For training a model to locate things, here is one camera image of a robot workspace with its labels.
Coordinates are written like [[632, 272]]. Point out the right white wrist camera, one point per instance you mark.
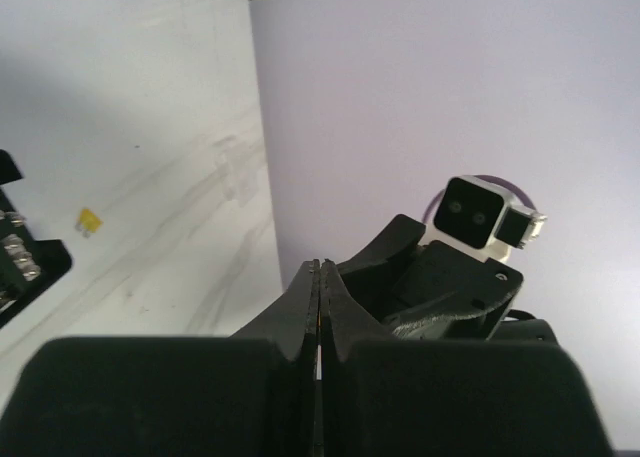
[[483, 216]]

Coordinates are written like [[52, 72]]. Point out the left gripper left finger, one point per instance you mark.
[[250, 394]]

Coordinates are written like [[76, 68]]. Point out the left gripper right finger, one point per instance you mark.
[[388, 397]]

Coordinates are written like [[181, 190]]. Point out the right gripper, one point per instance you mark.
[[434, 291]]

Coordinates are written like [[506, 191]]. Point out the yellow blade fuse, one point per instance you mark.
[[88, 223], [318, 365]]

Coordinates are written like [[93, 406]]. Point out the black fuse box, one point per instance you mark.
[[29, 266]]

